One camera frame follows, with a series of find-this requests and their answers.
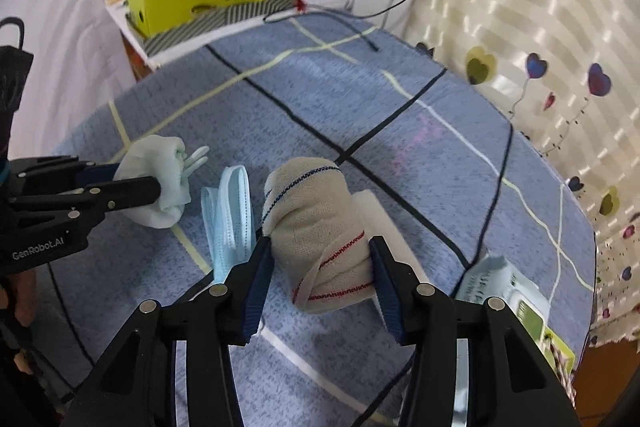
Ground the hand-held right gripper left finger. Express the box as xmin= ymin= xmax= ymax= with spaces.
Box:
xmin=62 ymin=234 xmax=275 ymax=427

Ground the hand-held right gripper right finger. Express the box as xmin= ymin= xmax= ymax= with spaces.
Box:
xmin=369 ymin=236 xmax=583 ymax=427

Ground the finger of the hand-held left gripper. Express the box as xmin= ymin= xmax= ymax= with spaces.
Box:
xmin=75 ymin=163 xmax=121 ymax=188
xmin=75 ymin=176 xmax=163 ymax=214

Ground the white cloth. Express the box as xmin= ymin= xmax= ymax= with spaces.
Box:
xmin=112 ymin=135 xmax=210 ymax=229

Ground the beige bandage roll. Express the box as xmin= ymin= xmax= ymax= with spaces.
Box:
xmin=261 ymin=157 xmax=382 ymax=318

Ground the person's left hand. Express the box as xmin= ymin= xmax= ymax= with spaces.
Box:
xmin=0 ymin=269 xmax=38 ymax=345

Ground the blue face mask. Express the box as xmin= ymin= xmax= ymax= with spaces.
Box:
xmin=201 ymin=164 xmax=262 ymax=284

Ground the white folded towel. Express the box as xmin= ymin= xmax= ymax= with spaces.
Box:
xmin=350 ymin=189 xmax=437 ymax=300

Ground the wet wipes packet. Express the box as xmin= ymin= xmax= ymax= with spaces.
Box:
xmin=454 ymin=254 xmax=552 ymax=339

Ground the black fabric bag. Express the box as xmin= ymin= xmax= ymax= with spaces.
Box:
xmin=0 ymin=18 xmax=35 ymax=160

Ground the blue checked tablecloth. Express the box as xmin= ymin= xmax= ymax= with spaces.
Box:
xmin=47 ymin=14 xmax=598 ymax=427

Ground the black white striped tray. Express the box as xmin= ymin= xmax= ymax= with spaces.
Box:
xmin=125 ymin=0 xmax=303 ymax=58

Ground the wooden cabinet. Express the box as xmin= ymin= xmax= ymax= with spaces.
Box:
xmin=570 ymin=341 xmax=640 ymax=427

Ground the heart print curtain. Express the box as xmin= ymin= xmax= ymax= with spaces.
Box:
xmin=404 ymin=0 xmax=640 ymax=349

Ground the black cable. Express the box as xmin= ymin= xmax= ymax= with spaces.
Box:
xmin=263 ymin=0 xmax=422 ymax=54

